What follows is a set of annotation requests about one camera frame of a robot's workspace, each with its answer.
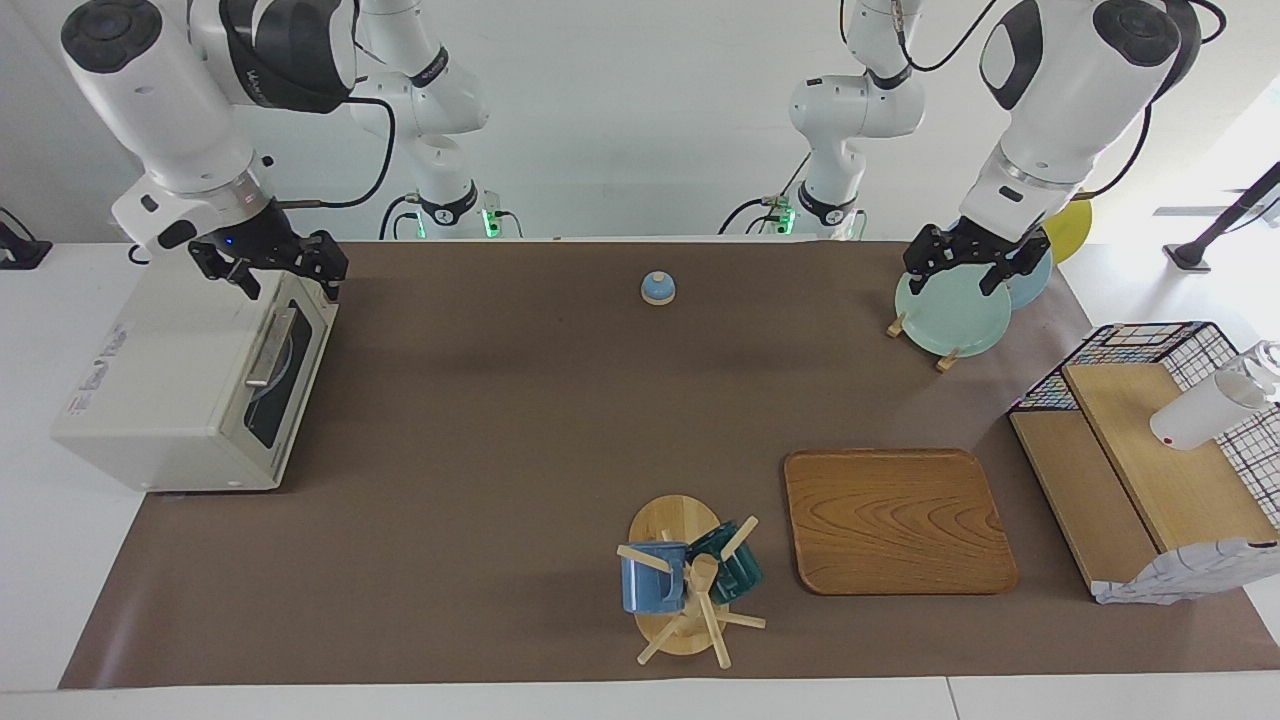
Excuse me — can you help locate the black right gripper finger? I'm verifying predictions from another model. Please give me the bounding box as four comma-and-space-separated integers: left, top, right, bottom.
188, 248, 263, 301
306, 231, 349, 301

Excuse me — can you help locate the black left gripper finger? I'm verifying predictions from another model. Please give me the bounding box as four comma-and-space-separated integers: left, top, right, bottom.
903, 226, 953, 297
980, 232, 1051, 297

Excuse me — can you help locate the light blue round plate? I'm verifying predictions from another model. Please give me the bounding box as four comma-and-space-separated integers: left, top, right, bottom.
250, 330, 301, 403

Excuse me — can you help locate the glass oven door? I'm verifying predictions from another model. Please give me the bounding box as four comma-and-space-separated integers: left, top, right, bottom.
222, 270, 339, 491

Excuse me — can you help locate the beige toaster oven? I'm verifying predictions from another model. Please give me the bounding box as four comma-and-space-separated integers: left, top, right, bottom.
50, 262, 339, 493

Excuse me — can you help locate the yellow plate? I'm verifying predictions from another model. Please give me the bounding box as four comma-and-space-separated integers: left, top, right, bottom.
1045, 195, 1093, 266

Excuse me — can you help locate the light green plate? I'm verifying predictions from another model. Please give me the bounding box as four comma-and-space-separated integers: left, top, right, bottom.
894, 265, 1013, 358

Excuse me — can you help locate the wooden plate rack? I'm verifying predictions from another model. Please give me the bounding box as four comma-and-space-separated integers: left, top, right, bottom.
886, 312, 961, 373

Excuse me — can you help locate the black stand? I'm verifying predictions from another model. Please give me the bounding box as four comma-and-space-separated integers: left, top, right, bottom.
1165, 160, 1280, 273

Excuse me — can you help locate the large brown table mat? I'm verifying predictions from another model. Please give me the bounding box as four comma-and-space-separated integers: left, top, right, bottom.
58, 240, 1280, 689

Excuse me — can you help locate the white cup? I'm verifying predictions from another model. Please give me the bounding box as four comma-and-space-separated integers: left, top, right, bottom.
1150, 370, 1271, 451

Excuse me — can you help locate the clear glass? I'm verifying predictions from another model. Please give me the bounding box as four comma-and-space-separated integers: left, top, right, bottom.
1235, 340, 1280, 401

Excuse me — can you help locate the wooden two-tier shelf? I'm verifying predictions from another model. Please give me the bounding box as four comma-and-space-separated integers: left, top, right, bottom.
1008, 362, 1280, 601

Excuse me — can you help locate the wooden serving tray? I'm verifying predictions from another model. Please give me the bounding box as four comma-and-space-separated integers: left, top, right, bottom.
783, 448, 1020, 597

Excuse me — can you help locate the wooden mug tree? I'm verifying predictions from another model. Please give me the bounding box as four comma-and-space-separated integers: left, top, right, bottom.
616, 494, 767, 669

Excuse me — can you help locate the dark green mug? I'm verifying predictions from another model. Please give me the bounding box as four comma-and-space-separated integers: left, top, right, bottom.
688, 520, 765, 604

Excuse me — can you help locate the blue mug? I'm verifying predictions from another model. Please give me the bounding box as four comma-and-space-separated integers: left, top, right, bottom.
620, 541, 691, 615

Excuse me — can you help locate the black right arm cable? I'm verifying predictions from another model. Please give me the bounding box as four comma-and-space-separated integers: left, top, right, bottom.
270, 55, 398, 211

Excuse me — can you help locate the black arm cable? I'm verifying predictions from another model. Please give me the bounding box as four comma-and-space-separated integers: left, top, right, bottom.
895, 0, 1229, 201
270, 55, 398, 211

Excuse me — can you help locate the black right base cable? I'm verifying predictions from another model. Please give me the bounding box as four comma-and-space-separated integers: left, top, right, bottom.
378, 193, 421, 241

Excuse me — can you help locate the black base cable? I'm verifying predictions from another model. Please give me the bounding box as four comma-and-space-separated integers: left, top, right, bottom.
718, 150, 813, 236
378, 193, 421, 241

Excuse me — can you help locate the black wire basket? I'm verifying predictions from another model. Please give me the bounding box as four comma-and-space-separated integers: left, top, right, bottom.
1008, 322, 1280, 531

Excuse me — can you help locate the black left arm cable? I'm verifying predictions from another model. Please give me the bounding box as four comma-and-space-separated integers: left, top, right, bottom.
895, 0, 1229, 201

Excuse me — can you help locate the black left base cable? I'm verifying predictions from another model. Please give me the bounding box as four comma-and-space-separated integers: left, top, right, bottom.
718, 150, 813, 236

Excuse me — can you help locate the black bracket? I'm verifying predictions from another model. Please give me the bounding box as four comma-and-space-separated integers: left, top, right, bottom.
0, 207, 53, 271

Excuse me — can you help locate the wire and wood shelf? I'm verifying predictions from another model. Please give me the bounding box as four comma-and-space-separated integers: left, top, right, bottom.
1092, 537, 1280, 606

